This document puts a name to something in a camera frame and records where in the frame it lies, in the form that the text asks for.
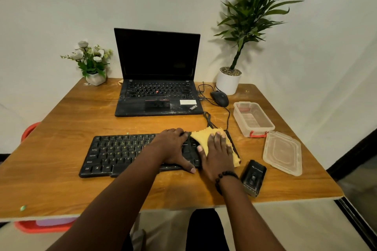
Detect red plastic chair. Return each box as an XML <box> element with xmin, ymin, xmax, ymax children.
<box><xmin>14</xmin><ymin>122</ymin><xmax>78</xmax><ymax>234</ymax></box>

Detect black laptop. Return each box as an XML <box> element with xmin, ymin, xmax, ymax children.
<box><xmin>114</xmin><ymin>28</ymin><xmax>204</xmax><ymax>117</ymax></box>

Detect clear plastic container red clip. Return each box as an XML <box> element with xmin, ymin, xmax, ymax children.
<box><xmin>233</xmin><ymin>101</ymin><xmax>275</xmax><ymax>138</ymax></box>

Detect black computer keyboard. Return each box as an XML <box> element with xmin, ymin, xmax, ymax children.
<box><xmin>79</xmin><ymin>130</ymin><xmax>241</xmax><ymax>178</ymax></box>

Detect person's left forearm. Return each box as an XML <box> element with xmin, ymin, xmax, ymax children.
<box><xmin>47</xmin><ymin>142</ymin><xmax>165</xmax><ymax>251</ymax></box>

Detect person's black trousers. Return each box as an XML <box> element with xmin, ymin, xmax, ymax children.
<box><xmin>122</xmin><ymin>208</ymin><xmax>230</xmax><ymax>251</ymax></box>

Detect person's right forearm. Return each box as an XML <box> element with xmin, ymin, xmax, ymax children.
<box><xmin>217</xmin><ymin>175</ymin><xmax>285</xmax><ymax>251</ymax></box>

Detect white flowers in white pot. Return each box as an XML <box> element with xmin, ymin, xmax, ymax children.
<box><xmin>60</xmin><ymin>41</ymin><xmax>113</xmax><ymax>86</ymax></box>

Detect black keyboard cable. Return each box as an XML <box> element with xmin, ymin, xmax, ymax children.
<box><xmin>200</xmin><ymin>96</ymin><xmax>231</xmax><ymax>131</ymax></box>

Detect black computer mouse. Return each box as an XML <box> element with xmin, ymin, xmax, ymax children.
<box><xmin>210</xmin><ymin>90</ymin><xmax>230</xmax><ymax>108</ymax></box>

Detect tall green plant white pot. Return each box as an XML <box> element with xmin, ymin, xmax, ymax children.
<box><xmin>213</xmin><ymin>0</ymin><xmax>307</xmax><ymax>96</ymax></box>

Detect small black device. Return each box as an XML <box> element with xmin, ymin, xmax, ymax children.
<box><xmin>241</xmin><ymin>160</ymin><xmax>267</xmax><ymax>198</ymax></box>

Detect black mouse cable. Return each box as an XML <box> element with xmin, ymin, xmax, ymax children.
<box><xmin>197</xmin><ymin>82</ymin><xmax>218</xmax><ymax>99</ymax></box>

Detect yellow cleaning cloth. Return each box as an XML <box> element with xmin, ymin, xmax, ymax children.
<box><xmin>190</xmin><ymin>126</ymin><xmax>241</xmax><ymax>168</ymax></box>

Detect person's left hand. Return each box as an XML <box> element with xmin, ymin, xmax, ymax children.
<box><xmin>150</xmin><ymin>128</ymin><xmax>197</xmax><ymax>174</ymax></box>

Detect clear plastic container lid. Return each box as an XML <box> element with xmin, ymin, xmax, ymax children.
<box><xmin>262</xmin><ymin>130</ymin><xmax>303</xmax><ymax>177</ymax></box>

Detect black bead bracelet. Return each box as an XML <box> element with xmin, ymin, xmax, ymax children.
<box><xmin>215</xmin><ymin>170</ymin><xmax>240</xmax><ymax>196</ymax></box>

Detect person's right hand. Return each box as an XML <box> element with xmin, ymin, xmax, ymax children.
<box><xmin>197</xmin><ymin>131</ymin><xmax>235</xmax><ymax>183</ymax></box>

